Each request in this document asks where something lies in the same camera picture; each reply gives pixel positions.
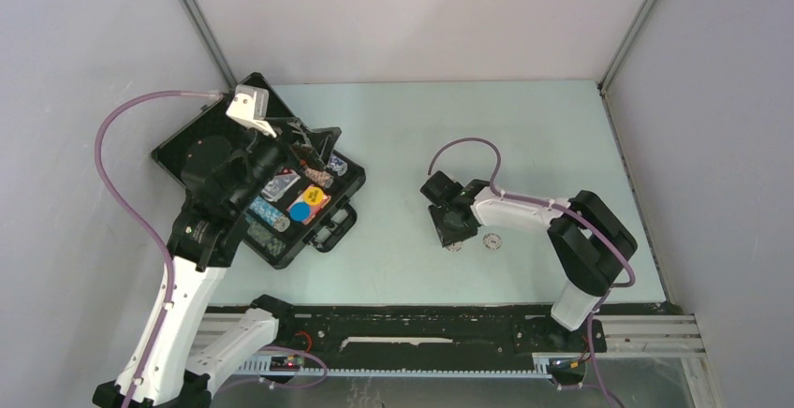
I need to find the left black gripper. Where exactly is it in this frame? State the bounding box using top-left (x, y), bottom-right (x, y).
top-left (228, 117), bottom-right (341, 213)

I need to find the white poker chip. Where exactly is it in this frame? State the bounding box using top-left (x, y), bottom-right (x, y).
top-left (446, 242), bottom-right (463, 252)
top-left (482, 233), bottom-right (503, 251)

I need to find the yellow big blind button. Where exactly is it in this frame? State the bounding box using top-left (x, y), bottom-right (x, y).
top-left (302, 186), bottom-right (326, 206)

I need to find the clear round dealer button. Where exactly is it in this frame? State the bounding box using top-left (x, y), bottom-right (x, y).
top-left (260, 177), bottom-right (293, 202)

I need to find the red playing card deck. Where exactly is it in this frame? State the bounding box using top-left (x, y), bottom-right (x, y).
top-left (287, 185), bottom-right (331, 225)

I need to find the blue round chip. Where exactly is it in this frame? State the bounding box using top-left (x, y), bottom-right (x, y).
top-left (288, 201), bottom-right (312, 223)

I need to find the all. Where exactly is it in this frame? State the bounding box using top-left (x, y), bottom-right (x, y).
top-left (272, 168), bottom-right (301, 188)

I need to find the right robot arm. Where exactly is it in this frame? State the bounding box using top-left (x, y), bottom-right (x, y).
top-left (420, 171), bottom-right (638, 350)

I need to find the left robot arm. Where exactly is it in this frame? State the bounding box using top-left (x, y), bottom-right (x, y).
top-left (92, 118), bottom-right (341, 407)

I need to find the black poker set case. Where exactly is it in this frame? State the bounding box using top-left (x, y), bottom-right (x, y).
top-left (152, 72), bottom-right (366, 270)

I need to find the green and blue chip stack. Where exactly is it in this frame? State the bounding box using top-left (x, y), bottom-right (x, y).
top-left (327, 153), bottom-right (348, 176)

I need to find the purple and orange chip stack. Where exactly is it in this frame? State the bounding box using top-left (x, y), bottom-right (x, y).
top-left (303, 168), bottom-right (334, 189)

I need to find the light blue chip stack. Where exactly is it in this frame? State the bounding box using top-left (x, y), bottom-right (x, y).
top-left (249, 197), bottom-right (290, 232)

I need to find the teal green chip stack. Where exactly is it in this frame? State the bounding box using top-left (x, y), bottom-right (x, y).
top-left (247, 219), bottom-right (287, 257)

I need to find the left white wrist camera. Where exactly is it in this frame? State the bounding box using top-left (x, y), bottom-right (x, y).
top-left (226, 84), bottom-right (279, 138)

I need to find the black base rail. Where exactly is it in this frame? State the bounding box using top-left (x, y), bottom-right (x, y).
top-left (274, 305), bottom-right (608, 373)

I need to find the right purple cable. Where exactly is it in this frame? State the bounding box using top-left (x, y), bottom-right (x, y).
top-left (428, 138), bottom-right (637, 408)

